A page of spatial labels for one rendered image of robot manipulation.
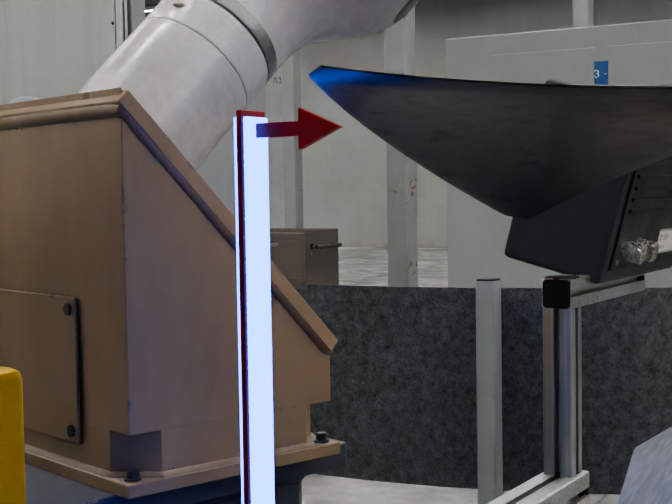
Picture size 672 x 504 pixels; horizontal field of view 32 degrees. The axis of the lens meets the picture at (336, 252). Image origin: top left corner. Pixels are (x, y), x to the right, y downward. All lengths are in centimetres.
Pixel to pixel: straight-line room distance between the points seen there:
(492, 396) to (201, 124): 138
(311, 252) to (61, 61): 480
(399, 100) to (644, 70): 617
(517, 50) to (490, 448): 487
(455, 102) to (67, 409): 45
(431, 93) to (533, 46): 641
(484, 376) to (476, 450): 16
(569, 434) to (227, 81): 48
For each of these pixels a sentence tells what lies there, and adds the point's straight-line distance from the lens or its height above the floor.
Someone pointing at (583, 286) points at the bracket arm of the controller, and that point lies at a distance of 118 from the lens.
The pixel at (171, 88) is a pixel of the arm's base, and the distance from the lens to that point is 99.
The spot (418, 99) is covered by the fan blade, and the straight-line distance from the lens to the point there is 57.
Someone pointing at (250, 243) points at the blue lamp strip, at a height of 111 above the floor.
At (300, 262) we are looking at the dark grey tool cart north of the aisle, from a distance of 723.
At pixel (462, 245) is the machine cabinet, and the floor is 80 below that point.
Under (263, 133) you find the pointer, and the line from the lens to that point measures 69.
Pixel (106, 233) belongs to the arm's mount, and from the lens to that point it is 85.
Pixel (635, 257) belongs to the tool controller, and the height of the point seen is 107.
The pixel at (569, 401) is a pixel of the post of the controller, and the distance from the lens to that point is 117.
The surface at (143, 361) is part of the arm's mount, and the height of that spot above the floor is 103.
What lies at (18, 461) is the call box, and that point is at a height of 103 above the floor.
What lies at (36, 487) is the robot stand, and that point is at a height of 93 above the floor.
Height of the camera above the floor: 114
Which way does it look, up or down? 3 degrees down
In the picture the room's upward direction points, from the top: 1 degrees counter-clockwise
